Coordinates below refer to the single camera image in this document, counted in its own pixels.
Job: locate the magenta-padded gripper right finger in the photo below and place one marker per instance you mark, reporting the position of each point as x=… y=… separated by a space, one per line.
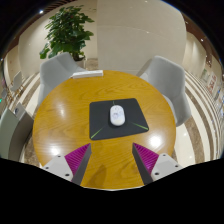
x=146 y=159

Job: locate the grey waste bin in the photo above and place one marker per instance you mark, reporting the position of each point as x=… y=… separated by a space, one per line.
x=11 y=133

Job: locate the white power strip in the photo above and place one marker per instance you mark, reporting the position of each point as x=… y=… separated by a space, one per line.
x=87 y=74

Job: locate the small grey chair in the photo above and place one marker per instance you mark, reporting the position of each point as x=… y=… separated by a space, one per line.
x=16 y=81

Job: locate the white printed computer mouse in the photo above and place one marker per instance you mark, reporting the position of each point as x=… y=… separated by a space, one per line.
x=117 y=115

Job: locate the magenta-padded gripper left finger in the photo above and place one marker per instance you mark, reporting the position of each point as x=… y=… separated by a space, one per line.
x=76 y=159

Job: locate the green potted plant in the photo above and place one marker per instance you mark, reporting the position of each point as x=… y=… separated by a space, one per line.
x=66 y=31

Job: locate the grey shell chair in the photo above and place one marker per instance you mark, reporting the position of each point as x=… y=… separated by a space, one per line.
x=170 y=83
x=55 y=75

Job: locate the black green-lined mouse pad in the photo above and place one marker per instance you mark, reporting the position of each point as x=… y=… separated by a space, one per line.
x=100 y=120

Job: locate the red white wall poster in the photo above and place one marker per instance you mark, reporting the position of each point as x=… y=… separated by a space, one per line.
x=211 y=85

